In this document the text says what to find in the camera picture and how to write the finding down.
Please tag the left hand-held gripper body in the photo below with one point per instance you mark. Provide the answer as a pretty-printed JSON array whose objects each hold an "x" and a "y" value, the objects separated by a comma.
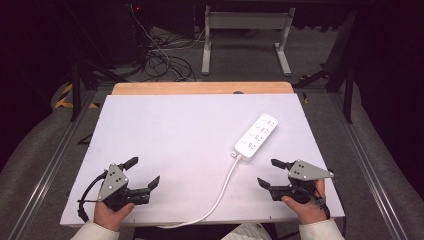
[{"x": 113, "y": 182}]

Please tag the aluminium floor rail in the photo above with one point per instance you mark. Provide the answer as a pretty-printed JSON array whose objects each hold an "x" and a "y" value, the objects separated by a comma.
[
  {"x": 46, "y": 173},
  {"x": 366, "y": 173}
]

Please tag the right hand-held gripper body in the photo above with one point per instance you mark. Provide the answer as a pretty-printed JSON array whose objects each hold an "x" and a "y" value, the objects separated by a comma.
[{"x": 305, "y": 171}]

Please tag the person's light lap clothing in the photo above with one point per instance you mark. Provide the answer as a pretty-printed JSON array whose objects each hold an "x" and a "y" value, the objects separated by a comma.
[{"x": 248, "y": 232}]

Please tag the person's left hand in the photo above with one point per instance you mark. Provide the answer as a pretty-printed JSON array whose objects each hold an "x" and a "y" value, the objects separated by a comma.
[{"x": 110, "y": 215}]

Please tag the wooden table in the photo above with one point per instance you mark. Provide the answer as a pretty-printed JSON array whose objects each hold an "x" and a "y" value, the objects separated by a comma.
[{"x": 200, "y": 88}]

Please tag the black metal stand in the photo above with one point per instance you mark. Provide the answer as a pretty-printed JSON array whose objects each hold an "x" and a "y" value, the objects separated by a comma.
[
  {"x": 76, "y": 90},
  {"x": 346, "y": 83}
]

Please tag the person's right hand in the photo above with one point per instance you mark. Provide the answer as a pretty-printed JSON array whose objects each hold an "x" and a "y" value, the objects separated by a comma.
[{"x": 308, "y": 211}]

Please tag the yellow black hazard tape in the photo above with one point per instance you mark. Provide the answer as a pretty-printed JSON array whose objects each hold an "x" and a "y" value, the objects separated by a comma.
[{"x": 63, "y": 101}]

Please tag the white power strip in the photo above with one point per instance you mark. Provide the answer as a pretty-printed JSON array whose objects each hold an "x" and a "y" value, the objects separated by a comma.
[{"x": 256, "y": 136}]

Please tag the white metal desk frame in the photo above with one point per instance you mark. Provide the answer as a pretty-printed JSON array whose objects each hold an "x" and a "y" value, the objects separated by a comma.
[{"x": 246, "y": 20}]

